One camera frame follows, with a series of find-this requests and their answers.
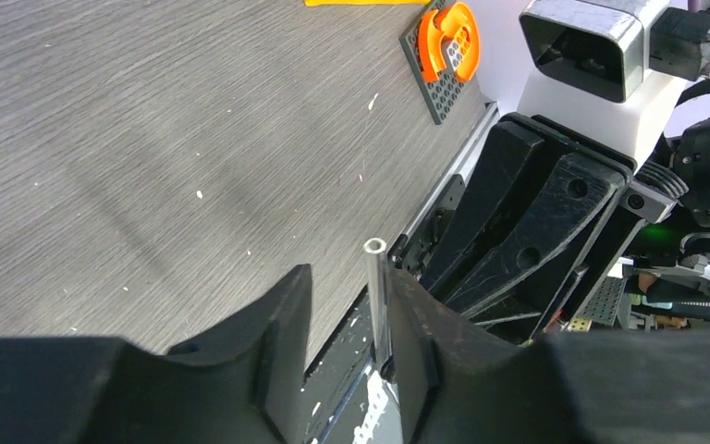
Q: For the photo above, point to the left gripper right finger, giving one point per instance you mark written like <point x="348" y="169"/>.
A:
<point x="456" y="382"/>

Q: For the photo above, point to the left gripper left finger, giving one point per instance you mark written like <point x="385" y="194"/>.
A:
<point x="242" y="377"/>

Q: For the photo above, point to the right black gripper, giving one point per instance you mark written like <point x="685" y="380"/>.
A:
<point x="589" y="210"/>

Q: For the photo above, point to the bent glass tube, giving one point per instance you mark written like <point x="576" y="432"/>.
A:
<point x="377" y="266"/>

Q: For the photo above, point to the grey building plate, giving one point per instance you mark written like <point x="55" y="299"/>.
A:
<point x="440" y="96"/>

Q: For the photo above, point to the yellow test tube rack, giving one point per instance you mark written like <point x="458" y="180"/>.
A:
<point x="313" y="3"/>

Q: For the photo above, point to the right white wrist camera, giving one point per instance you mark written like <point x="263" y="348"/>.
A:
<point x="613" y="71"/>

